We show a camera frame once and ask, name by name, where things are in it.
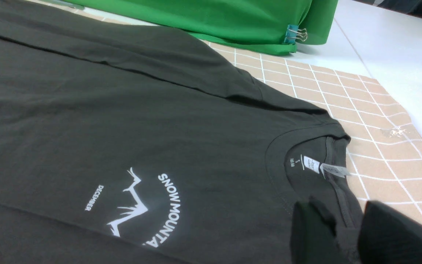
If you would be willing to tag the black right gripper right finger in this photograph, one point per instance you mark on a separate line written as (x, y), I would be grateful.
(388, 236)

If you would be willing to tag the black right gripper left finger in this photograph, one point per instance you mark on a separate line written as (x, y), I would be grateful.
(314, 235)

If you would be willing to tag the dark gray long-sleeve shirt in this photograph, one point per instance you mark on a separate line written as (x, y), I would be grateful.
(142, 145)

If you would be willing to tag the beige grid-pattern table mat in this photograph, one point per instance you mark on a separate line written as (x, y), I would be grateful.
(384, 156)

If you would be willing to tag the teal binder clip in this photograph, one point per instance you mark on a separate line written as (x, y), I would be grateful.
(293, 33)

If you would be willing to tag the green backdrop cloth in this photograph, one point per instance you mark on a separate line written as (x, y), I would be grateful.
(254, 25)

